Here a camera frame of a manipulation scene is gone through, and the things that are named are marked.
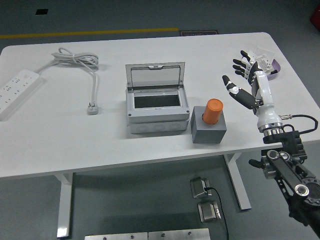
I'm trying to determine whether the dark floor mat with text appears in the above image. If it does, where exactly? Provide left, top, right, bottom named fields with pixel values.
left=179, top=29, right=220, bottom=37

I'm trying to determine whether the white table left leg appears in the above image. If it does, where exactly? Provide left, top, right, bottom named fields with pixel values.
left=54, top=171, right=74, bottom=238

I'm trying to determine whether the small metal floor socket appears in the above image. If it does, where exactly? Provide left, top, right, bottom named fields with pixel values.
left=189, top=176, right=213, bottom=200

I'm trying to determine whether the white power cable with plug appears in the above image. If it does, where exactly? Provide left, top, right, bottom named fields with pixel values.
left=34, top=47, right=101, bottom=116

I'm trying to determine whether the white power strip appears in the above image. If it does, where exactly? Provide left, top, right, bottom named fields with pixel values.
left=0, top=69, right=43, bottom=123

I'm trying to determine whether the clear plastic package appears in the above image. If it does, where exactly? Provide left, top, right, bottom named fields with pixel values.
left=252, top=44, right=276, bottom=60

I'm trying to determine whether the orange cylindrical battery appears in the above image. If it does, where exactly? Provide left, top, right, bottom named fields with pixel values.
left=201, top=98, right=225, bottom=125

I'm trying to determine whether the yellow floor tape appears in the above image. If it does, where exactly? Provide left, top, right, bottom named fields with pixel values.
left=0, top=27, right=180, bottom=40

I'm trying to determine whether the transparent hinged box lid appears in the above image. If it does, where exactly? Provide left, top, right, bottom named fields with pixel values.
left=125, top=61, right=186, bottom=91

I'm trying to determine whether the wide metal plate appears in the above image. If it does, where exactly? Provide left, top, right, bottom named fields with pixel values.
left=84, top=231, right=148, bottom=240

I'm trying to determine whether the grey cube battery holder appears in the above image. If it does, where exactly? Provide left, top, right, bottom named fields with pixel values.
left=189, top=105, right=228, bottom=145

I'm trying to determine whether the black floor cable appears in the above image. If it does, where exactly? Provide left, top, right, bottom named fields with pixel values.
left=203, top=186, right=230, bottom=240

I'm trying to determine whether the large metal floor socket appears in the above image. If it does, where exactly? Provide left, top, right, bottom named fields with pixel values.
left=197, top=199, right=222, bottom=224

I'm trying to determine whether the white table leg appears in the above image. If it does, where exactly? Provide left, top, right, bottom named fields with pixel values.
left=223, top=152, right=252, bottom=211
left=54, top=171, right=74, bottom=238

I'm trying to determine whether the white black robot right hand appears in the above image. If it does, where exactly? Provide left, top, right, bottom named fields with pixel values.
left=222, top=50, right=283, bottom=129

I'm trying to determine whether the red object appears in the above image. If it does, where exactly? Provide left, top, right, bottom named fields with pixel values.
left=309, top=4, right=320, bottom=26

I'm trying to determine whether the white printed component card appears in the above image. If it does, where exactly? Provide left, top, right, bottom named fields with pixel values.
left=254, top=55, right=273, bottom=75

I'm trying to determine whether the grey plastic junction box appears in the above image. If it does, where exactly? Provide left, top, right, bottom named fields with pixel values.
left=125, top=86, right=191, bottom=135

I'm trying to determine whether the metal plate with screws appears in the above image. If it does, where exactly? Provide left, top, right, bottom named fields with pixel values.
left=148, top=227, right=210, bottom=240

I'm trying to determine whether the purple shallow tray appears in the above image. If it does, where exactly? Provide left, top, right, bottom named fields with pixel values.
left=266, top=58, right=282, bottom=81

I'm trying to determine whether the white table right leg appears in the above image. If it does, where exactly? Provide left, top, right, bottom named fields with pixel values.
left=223, top=152, right=252, bottom=211

